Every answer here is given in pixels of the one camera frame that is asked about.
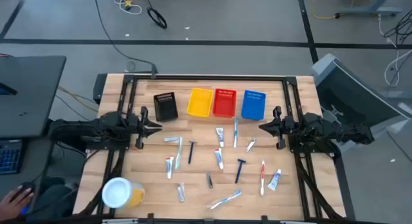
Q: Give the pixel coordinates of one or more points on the packaged teal toothbrush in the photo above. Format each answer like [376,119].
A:
[178,156]

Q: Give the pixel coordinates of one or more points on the yellow plastic basket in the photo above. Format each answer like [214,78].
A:
[200,102]

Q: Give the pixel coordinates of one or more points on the clear plastic bag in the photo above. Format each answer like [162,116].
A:
[225,199]

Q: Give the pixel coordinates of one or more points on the packaged red toothbrush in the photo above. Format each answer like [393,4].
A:
[262,177]

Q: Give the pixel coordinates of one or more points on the red plastic basket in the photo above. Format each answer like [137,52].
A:
[224,103]

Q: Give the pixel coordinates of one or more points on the grey desk foot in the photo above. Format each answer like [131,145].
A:
[367,11]

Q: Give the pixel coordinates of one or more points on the dark blue disposable razor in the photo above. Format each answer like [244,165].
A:
[191,153]
[239,172]

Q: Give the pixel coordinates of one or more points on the black computer keyboard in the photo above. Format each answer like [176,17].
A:
[9,156]

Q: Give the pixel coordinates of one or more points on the packaged blue toothbrush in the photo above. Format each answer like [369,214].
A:
[236,134]

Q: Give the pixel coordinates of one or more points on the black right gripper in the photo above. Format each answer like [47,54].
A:
[286,127]

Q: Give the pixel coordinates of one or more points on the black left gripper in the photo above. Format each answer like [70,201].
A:
[141,127]

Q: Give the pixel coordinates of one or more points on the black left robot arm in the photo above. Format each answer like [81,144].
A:
[80,130]

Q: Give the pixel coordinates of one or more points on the black desk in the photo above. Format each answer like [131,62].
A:
[29,95]

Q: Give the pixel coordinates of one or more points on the black computer mouse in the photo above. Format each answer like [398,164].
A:
[27,184]

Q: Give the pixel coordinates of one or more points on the black table clamp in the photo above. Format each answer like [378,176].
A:
[264,219]
[150,217]

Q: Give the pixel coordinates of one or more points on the small white blue toothpaste tube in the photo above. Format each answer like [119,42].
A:
[274,180]

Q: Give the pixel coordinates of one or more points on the yellow tub white lid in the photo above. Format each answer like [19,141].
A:
[117,192]

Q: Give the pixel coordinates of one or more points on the person's hand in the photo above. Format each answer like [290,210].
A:
[13,204]

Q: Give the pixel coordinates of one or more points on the black plastic basket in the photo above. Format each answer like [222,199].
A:
[165,106]

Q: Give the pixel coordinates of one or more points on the blue plastic basket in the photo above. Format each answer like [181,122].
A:
[253,105]

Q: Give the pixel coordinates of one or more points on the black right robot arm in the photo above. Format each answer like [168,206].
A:
[338,130]

